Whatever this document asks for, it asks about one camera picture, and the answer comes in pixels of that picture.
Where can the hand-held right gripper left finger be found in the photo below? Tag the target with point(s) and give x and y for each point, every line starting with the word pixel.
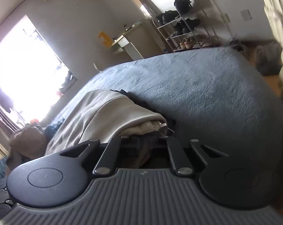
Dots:
pixel 111 150

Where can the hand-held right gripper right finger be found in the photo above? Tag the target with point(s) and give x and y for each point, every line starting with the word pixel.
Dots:
pixel 173 150

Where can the beige zip jacket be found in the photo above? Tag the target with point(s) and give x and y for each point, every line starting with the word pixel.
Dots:
pixel 104 117

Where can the black folded garment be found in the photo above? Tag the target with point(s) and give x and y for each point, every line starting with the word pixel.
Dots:
pixel 143 105

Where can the dark blue-grey garment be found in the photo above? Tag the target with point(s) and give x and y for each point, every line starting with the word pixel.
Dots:
pixel 53 127

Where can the tan crumpled garment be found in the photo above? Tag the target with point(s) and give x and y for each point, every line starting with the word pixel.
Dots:
pixel 29 140

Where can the dark windowsill clutter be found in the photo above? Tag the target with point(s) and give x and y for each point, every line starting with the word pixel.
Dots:
pixel 67 82

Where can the small white object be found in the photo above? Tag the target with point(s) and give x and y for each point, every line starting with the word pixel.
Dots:
pixel 97 66

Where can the grey curtain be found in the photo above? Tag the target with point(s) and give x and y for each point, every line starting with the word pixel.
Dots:
pixel 3 112

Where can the yellow box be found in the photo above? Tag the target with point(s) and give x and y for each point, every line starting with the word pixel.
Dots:
pixel 105 38

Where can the cream desk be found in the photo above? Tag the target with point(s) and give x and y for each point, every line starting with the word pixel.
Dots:
pixel 136 39

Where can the bright window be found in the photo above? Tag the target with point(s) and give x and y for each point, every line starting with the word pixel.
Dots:
pixel 26 70

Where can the metal shoe rack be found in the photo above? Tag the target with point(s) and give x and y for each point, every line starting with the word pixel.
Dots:
pixel 186 23

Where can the grey plastic bag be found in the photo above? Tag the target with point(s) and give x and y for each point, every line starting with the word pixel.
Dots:
pixel 267 58

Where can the cream bed footboard post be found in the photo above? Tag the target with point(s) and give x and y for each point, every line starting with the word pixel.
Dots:
pixel 280 28

